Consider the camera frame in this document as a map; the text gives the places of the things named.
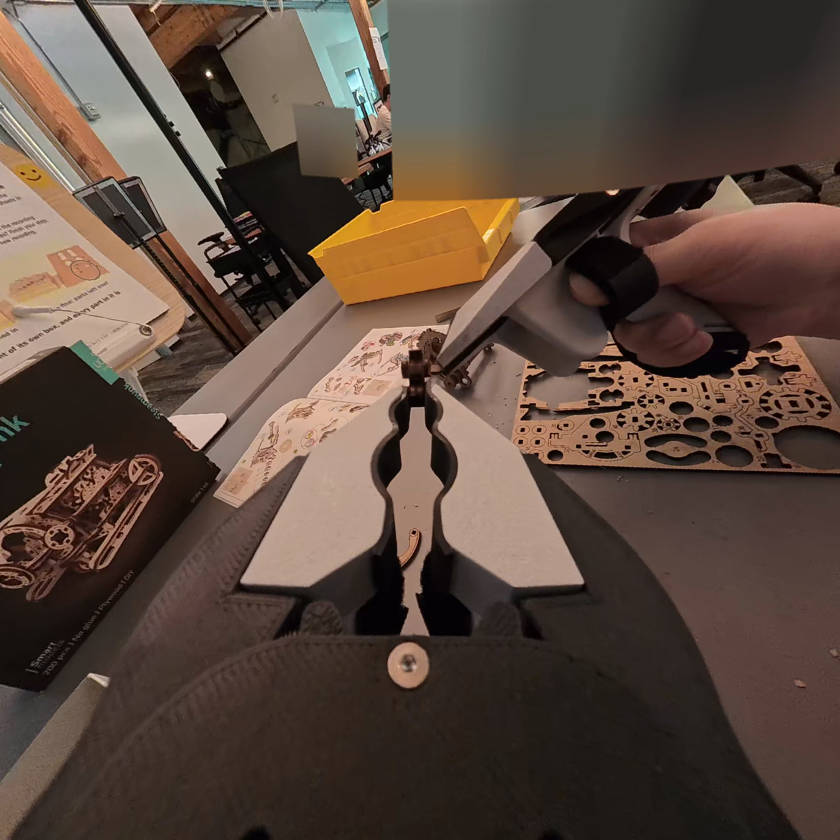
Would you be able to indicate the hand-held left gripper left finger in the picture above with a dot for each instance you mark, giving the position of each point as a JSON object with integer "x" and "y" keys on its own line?
{"x": 315, "y": 525}

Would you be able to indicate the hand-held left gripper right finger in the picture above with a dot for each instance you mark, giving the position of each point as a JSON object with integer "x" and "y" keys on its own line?
{"x": 505, "y": 525}

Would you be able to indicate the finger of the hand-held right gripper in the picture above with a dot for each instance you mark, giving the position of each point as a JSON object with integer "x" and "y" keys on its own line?
{"x": 499, "y": 295}

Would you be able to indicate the small wooden model part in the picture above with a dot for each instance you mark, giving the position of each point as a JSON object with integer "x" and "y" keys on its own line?
{"x": 415, "y": 374}

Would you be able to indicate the black model kit box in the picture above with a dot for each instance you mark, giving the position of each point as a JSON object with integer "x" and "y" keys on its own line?
{"x": 98, "y": 459}

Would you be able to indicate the person's right hand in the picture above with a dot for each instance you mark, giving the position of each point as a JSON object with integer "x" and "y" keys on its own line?
{"x": 754, "y": 262}

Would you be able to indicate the wooden gear assembly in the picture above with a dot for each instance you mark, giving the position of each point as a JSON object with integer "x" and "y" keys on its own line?
{"x": 432, "y": 341}

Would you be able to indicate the illustrated instruction booklet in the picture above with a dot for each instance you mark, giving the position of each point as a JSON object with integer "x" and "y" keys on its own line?
{"x": 282, "y": 446}

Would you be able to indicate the small curved wooden part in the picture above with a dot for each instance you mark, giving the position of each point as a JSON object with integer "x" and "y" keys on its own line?
{"x": 412, "y": 541}

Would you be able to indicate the yellow plastic bin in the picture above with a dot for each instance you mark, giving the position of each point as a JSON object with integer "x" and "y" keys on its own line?
{"x": 407, "y": 262}

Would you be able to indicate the white card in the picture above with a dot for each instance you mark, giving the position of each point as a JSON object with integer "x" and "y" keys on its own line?
{"x": 200, "y": 430}

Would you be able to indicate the black partition panel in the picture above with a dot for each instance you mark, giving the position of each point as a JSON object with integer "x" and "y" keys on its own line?
{"x": 282, "y": 197}

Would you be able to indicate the black office chair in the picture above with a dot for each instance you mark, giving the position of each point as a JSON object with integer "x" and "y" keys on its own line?
{"x": 229, "y": 262}

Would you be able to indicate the laser-cut wooden sheet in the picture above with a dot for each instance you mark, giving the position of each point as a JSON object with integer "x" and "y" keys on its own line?
{"x": 825, "y": 400}

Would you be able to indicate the instruction poster board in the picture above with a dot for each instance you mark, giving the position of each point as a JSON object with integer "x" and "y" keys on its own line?
{"x": 65, "y": 262}

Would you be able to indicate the black framed panel stand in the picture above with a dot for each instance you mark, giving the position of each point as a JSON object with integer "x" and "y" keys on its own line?
{"x": 121, "y": 210}

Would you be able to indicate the black metal pole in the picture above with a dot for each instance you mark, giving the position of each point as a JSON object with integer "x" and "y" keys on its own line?
{"x": 151, "y": 111}

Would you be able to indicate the wooden beam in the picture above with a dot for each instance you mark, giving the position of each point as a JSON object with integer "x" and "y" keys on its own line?
{"x": 59, "y": 98}

